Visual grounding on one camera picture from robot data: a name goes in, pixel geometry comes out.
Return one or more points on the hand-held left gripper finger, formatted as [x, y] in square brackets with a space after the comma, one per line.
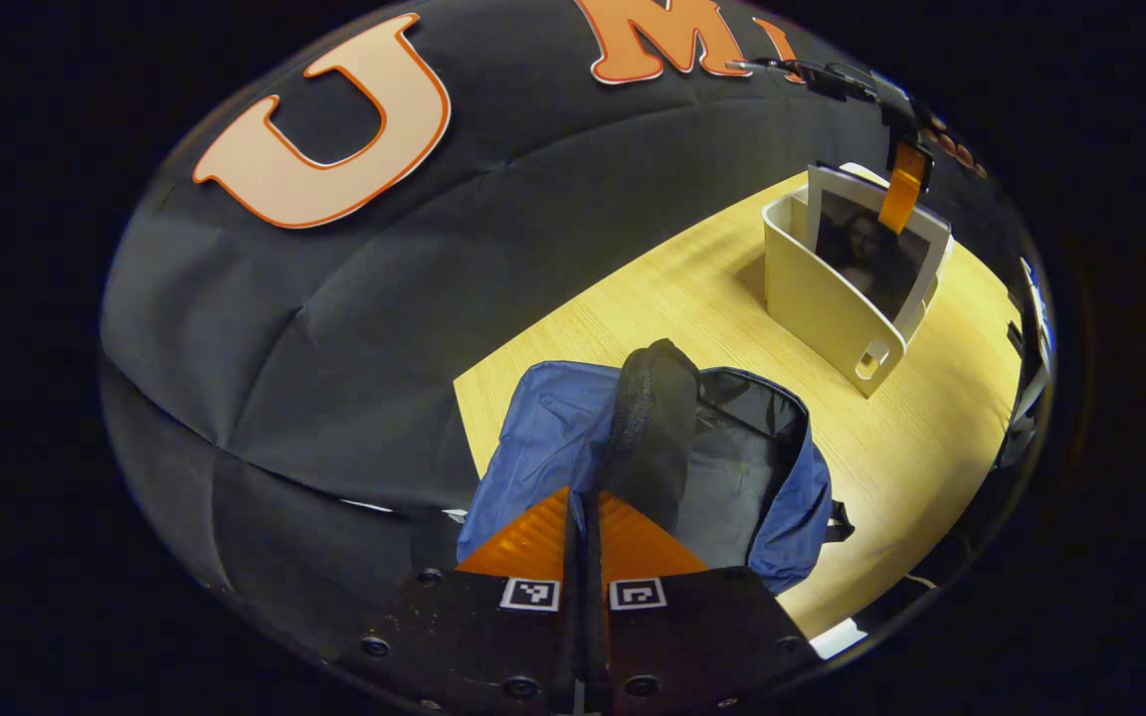
[594, 557]
[573, 557]

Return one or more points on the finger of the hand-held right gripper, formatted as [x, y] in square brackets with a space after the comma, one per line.
[901, 194]

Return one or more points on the white book with grey portrait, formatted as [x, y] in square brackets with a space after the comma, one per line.
[861, 254]

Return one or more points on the cream plastic bookshelf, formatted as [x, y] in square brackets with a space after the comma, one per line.
[812, 288]

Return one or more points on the blue schoolbag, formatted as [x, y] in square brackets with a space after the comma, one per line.
[533, 428]

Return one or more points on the white flat object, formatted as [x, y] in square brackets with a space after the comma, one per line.
[837, 639]

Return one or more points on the black backdrop cloth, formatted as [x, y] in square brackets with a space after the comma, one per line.
[285, 328]

